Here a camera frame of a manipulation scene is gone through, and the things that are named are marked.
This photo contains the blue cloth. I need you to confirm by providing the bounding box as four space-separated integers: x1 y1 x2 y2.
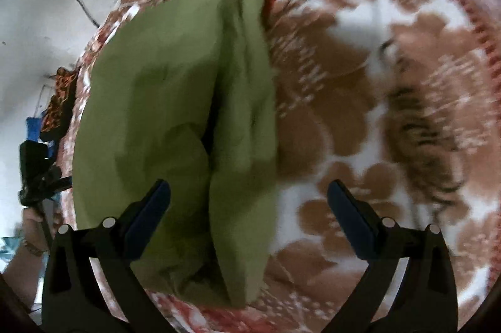
26 116 44 143

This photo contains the green garment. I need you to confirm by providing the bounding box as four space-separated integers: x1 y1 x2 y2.
72 0 281 309

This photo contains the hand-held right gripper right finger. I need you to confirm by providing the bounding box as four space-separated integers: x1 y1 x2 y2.
321 179 459 333

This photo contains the black power cable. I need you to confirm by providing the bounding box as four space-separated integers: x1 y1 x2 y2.
44 0 101 29

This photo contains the floral printed blanket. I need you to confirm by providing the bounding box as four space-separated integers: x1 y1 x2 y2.
59 0 501 333

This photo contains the wrist bracelet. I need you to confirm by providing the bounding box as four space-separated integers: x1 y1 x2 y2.
23 240 49 258

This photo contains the black orange patterned cloth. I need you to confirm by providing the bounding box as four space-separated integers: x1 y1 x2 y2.
40 67 81 142

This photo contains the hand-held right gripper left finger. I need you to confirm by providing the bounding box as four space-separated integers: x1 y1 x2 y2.
41 179 173 333

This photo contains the person's left hand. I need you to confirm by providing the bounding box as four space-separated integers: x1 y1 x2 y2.
20 206 63 251

